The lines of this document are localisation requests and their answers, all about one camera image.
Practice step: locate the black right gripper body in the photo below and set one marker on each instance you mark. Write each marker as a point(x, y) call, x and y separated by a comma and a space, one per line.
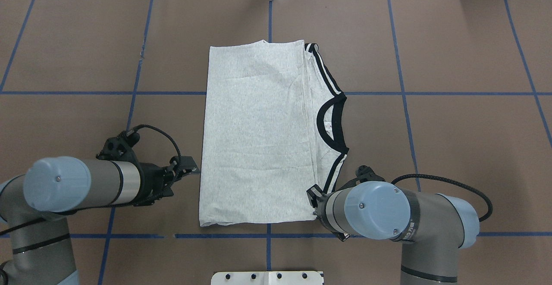
point(313, 195)

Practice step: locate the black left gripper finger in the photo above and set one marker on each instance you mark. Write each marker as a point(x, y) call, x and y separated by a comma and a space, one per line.
point(183, 166)

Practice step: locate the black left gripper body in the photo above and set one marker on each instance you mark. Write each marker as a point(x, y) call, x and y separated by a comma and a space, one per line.
point(150, 180)

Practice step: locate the grey cartoon print t-shirt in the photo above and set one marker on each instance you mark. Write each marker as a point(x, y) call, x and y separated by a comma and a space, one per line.
point(272, 130)

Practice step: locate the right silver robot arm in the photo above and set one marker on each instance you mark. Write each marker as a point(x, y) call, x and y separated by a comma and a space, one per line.
point(432, 228)

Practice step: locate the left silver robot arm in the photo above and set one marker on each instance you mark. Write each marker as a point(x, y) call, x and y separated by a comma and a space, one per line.
point(35, 205)

